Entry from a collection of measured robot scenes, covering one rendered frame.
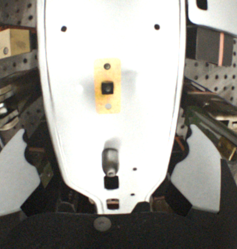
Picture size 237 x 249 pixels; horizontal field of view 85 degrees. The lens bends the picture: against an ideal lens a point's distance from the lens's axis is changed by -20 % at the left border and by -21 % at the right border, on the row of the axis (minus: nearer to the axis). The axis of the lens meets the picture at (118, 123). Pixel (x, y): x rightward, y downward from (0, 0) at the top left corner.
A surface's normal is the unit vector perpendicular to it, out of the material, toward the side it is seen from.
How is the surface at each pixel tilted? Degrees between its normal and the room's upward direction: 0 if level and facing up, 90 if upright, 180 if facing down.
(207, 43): 0
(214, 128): 78
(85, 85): 0
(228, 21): 0
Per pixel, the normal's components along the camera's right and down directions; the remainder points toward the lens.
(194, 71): 0.04, 0.46
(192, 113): -0.97, 0.12
